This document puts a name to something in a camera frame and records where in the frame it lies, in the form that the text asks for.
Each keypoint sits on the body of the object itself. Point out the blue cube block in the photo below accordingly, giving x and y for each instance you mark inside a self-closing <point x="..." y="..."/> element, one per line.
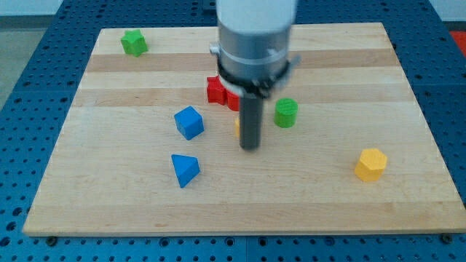
<point x="189" y="122"/>

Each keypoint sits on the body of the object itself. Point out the wooden board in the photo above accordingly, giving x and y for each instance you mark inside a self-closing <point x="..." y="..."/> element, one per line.
<point x="111" y="172"/>

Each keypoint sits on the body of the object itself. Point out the yellow hexagon block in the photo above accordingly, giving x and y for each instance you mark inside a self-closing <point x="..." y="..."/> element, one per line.
<point x="371" y="165"/>

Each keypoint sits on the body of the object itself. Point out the green star block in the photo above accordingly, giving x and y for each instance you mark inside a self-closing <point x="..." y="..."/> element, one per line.
<point x="134" y="43"/>

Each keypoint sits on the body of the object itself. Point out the yellow heart block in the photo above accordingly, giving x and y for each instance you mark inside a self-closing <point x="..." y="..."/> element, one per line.
<point x="237" y="127"/>

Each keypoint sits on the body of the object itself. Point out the green cylinder block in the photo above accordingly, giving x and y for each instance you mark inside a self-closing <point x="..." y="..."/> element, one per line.
<point x="286" y="110"/>

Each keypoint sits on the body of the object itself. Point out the red half-hidden block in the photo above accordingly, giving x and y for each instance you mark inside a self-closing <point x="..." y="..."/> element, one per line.
<point x="233" y="101"/>

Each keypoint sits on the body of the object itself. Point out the red star block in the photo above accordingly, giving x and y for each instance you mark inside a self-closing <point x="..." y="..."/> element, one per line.
<point x="215" y="91"/>

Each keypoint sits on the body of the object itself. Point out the dark grey cylindrical pointer tool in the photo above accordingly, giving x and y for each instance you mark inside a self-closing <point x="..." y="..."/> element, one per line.
<point x="251" y="111"/>

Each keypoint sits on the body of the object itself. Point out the blue triangular prism block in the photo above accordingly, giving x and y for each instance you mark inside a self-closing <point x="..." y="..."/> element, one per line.
<point x="186" y="168"/>

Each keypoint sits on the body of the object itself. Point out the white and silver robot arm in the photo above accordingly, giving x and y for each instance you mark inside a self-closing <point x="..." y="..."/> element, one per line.
<point x="253" y="45"/>

